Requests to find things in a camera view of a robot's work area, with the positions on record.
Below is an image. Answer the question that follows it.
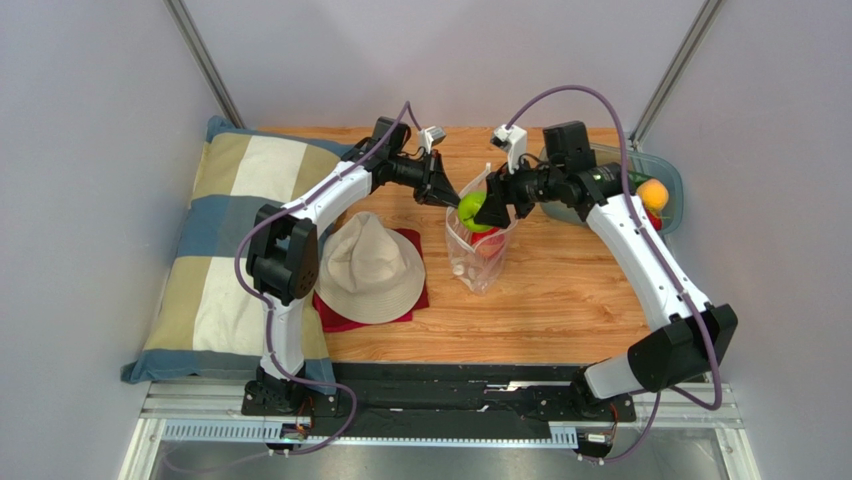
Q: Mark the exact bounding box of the green apple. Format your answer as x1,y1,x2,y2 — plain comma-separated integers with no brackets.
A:
457,190,492,233

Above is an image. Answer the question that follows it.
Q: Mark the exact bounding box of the orange fruit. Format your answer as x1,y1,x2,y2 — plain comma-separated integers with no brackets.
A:
636,178,669,213

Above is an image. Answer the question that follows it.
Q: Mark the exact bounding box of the plaid blue beige pillow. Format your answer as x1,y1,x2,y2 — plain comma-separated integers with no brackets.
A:
121,116,350,384

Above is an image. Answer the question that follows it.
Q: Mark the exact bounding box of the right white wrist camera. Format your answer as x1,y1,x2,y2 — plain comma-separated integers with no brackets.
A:
490,125,528,174

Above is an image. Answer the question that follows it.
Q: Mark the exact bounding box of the dark red cloth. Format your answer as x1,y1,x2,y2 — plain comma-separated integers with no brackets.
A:
312,228,430,333

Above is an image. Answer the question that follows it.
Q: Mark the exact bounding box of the aluminium frame post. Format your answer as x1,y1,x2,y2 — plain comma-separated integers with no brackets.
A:
629,0,726,150
164,0,245,128

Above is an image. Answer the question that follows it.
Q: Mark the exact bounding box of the left aluminium frame post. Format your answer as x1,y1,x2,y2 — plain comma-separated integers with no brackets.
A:
164,0,245,128

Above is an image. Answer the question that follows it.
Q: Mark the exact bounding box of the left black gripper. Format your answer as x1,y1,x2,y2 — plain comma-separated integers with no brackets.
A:
390,151,464,211

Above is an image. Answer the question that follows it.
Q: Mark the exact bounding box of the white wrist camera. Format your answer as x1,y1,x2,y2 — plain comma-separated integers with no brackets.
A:
417,126,446,158
490,125,528,174

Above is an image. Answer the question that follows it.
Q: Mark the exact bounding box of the green cucumber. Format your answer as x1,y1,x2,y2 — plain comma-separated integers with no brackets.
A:
628,170,655,188

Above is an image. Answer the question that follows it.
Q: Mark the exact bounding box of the right aluminium frame post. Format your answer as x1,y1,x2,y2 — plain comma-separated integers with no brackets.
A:
629,0,726,150

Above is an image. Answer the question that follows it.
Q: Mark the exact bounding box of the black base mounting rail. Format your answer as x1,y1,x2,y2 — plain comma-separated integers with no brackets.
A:
241,363,637,441

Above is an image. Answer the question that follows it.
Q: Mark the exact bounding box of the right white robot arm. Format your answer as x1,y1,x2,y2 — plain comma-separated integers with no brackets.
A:
473,121,738,418

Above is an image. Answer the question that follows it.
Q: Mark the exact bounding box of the beige bucket hat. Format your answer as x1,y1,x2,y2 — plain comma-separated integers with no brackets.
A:
315,212,426,324

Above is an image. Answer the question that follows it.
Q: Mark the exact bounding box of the aluminium base frame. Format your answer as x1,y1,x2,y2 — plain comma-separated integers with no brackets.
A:
121,380,761,479

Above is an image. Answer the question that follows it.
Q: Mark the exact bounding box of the red apple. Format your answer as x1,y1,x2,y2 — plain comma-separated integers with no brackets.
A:
470,227,507,259

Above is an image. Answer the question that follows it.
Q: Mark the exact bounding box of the red strawberry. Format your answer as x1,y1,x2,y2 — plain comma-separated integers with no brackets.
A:
645,209,664,231

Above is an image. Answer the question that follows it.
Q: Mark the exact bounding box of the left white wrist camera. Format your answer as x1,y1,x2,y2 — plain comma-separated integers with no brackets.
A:
417,126,446,158

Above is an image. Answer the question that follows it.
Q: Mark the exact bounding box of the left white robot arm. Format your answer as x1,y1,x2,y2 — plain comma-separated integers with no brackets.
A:
235,117,460,416

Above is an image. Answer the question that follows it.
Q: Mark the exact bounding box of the clear polka dot zip bag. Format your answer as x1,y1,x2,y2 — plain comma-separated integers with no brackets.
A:
445,205,517,295

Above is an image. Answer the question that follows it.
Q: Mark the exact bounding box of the grey transparent plastic container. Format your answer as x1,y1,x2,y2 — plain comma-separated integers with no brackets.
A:
541,140,684,237

